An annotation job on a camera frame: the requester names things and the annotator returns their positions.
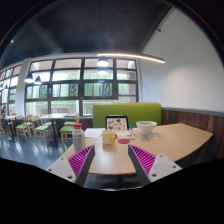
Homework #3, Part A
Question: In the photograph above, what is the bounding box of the small clear packet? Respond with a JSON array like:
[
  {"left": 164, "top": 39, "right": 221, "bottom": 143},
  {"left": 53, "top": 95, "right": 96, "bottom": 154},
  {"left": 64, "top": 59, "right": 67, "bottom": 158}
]
[{"left": 139, "top": 133, "right": 159, "bottom": 141}]

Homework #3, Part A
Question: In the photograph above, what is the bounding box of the long curved strip light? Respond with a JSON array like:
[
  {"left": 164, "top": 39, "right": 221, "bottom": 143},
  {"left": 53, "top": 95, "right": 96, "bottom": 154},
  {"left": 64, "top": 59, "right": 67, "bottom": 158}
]
[{"left": 96, "top": 52, "right": 166, "bottom": 64}]

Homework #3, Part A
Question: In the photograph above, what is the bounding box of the green upholstered bench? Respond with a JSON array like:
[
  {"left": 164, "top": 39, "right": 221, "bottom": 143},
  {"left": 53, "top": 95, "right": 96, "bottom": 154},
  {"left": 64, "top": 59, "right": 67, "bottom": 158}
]
[{"left": 92, "top": 102, "right": 163, "bottom": 129}]

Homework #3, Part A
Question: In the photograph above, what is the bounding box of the person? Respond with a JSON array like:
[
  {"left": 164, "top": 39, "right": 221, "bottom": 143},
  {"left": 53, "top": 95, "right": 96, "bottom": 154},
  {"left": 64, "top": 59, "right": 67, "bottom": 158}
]
[{"left": 0, "top": 105, "right": 8, "bottom": 123}]

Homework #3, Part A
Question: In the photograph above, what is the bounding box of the group of pendant lamps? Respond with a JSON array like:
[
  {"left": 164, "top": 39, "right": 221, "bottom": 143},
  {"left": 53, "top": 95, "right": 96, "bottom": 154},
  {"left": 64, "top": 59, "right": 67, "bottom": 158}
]
[{"left": 24, "top": 56, "right": 110, "bottom": 85}]

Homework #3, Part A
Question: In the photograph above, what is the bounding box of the yellow mug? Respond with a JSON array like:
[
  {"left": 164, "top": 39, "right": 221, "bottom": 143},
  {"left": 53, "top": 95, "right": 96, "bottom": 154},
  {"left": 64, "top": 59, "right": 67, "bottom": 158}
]
[{"left": 101, "top": 129, "right": 117, "bottom": 145}]

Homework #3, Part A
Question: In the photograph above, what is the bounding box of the clear red-capped drink bottle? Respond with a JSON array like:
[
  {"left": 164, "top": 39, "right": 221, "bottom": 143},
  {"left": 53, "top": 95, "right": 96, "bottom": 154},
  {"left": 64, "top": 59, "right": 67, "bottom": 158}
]
[{"left": 72, "top": 123, "right": 86, "bottom": 153}]

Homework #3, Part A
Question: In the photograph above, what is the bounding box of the white bowl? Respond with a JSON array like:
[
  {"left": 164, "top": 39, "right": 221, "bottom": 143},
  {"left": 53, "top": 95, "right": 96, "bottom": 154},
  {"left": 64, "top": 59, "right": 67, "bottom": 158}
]
[{"left": 135, "top": 120, "right": 158, "bottom": 135}]

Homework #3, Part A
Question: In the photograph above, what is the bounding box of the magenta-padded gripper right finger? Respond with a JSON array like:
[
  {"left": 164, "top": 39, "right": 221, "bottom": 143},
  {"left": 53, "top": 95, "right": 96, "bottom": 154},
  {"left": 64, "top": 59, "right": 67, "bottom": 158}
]
[{"left": 127, "top": 143, "right": 183, "bottom": 187}]

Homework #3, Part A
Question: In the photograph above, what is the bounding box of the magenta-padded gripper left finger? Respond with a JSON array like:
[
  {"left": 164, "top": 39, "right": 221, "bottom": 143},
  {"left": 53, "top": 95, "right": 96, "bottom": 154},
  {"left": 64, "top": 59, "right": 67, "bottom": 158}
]
[{"left": 45, "top": 144, "right": 96, "bottom": 188}]

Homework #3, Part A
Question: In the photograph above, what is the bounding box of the black-framed printed tablet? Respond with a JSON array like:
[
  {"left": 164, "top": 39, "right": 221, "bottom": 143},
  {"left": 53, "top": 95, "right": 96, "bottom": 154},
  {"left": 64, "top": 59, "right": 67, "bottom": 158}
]
[{"left": 105, "top": 115, "right": 130, "bottom": 134}]

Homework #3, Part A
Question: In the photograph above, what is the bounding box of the wooden dining table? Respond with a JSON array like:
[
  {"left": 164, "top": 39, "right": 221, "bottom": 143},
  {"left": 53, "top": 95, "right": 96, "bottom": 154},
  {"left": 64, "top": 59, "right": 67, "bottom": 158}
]
[
  {"left": 39, "top": 112, "right": 69, "bottom": 148},
  {"left": 3, "top": 114, "right": 22, "bottom": 143}
]

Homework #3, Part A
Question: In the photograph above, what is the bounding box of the group of green-seated wooden chairs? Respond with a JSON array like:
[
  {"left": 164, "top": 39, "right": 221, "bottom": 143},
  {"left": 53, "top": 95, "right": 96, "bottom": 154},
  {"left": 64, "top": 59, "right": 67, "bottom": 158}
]
[{"left": 14, "top": 114, "right": 81, "bottom": 148}]

